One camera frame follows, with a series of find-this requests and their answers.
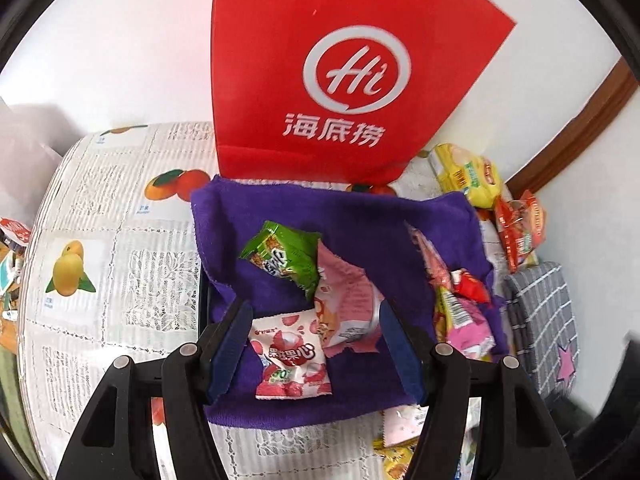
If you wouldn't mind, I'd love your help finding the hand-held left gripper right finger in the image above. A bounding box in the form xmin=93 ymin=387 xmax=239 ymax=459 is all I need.
xmin=378 ymin=299 xmax=568 ymax=480

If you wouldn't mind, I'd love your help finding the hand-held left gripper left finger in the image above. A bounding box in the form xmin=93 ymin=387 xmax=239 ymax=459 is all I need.
xmin=55 ymin=299 xmax=255 ymax=480

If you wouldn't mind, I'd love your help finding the white pink lychee candy packet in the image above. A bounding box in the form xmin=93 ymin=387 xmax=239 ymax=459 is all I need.
xmin=248 ymin=308 xmax=333 ymax=401

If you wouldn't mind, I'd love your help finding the pink yellow snack packet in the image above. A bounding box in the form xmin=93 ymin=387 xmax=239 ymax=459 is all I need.
xmin=432 ymin=285 xmax=497 ymax=361

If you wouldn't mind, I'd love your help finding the pink cake packet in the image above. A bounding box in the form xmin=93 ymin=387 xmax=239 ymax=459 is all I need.
xmin=311 ymin=240 xmax=386 ymax=356

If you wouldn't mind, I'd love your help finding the long red pink stick packet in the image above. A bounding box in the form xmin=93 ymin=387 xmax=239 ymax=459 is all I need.
xmin=407 ymin=222 xmax=456 ymax=306

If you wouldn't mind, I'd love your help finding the small red snack packet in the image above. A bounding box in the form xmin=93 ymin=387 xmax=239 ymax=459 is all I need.
xmin=447 ymin=269 xmax=493 ymax=305

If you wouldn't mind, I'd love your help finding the green snack packet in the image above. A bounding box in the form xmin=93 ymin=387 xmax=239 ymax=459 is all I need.
xmin=238 ymin=220 xmax=322 ymax=302

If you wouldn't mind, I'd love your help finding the purple towel covered tray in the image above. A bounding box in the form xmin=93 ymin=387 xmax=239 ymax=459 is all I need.
xmin=190 ymin=175 xmax=511 ymax=431

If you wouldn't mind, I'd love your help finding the flat pale pink packet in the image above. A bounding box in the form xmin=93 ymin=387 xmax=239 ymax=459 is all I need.
xmin=380 ymin=402 xmax=433 ymax=448

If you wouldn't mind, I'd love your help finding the yellow triangular snack packet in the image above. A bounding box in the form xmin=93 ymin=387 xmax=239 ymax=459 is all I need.
xmin=372 ymin=437 xmax=421 ymax=480

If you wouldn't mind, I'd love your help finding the fruit print tablecloth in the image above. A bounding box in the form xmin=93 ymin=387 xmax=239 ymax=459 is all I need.
xmin=15 ymin=121 xmax=481 ymax=480

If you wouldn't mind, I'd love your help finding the grey plaid cloth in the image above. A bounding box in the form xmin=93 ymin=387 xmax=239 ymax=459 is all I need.
xmin=502 ymin=260 xmax=581 ymax=403

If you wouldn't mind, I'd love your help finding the large red snack packet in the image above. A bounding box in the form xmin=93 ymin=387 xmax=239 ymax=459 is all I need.
xmin=492 ymin=190 xmax=547 ymax=274

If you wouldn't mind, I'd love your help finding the large yellow snack packet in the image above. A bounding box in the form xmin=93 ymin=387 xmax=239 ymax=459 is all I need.
xmin=429 ymin=142 xmax=503 ymax=209

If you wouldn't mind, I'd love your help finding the wooden nightstand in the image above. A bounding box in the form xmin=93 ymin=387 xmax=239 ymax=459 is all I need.
xmin=0 ymin=240 xmax=23 ymax=356

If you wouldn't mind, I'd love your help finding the green bedsheet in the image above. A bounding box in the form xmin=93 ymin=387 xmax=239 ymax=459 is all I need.
xmin=0 ymin=350 xmax=46 ymax=471

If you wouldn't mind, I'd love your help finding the white plastic bag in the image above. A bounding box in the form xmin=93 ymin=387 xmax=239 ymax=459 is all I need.
xmin=0 ymin=102 xmax=63 ymax=246

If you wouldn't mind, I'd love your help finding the red paper bag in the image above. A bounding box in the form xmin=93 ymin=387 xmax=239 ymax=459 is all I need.
xmin=210 ymin=0 xmax=517 ymax=196

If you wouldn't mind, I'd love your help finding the brown wooden door frame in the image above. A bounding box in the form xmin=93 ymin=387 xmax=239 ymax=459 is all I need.
xmin=502 ymin=57 xmax=636 ymax=193

